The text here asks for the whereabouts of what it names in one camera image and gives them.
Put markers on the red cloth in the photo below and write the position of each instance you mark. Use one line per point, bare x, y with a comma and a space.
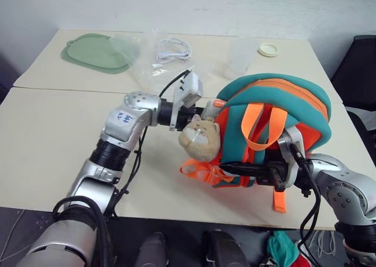
299, 261

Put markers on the dark rounded shape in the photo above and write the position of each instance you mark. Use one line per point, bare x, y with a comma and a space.
154, 249

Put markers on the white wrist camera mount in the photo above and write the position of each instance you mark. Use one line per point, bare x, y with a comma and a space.
293, 140
191, 87

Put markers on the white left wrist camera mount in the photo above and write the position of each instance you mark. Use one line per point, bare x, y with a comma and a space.
191, 87

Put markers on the teal cloth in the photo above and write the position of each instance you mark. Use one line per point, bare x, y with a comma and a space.
282, 246

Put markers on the clear plastic bag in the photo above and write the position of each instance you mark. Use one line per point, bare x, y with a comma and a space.
141, 61

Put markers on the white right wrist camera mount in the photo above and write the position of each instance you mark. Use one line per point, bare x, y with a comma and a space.
293, 140

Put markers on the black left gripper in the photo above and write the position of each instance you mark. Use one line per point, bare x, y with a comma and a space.
187, 117

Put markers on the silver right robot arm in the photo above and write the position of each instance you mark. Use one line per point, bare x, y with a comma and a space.
346, 190

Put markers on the clear plastic cup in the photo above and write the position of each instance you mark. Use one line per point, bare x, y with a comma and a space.
241, 58

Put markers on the beige plush cat toy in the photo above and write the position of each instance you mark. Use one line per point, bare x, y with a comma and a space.
202, 146

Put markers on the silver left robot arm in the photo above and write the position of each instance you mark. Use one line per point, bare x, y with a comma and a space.
117, 123

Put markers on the orange and teal backpack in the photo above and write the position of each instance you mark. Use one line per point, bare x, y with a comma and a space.
279, 93

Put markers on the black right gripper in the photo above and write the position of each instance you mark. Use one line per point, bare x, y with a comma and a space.
270, 173

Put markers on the cream round lid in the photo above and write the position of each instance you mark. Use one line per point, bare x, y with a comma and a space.
268, 49

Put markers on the green silicone mat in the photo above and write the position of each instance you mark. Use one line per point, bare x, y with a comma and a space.
88, 53

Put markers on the black chair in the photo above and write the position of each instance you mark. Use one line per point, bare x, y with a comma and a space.
358, 73

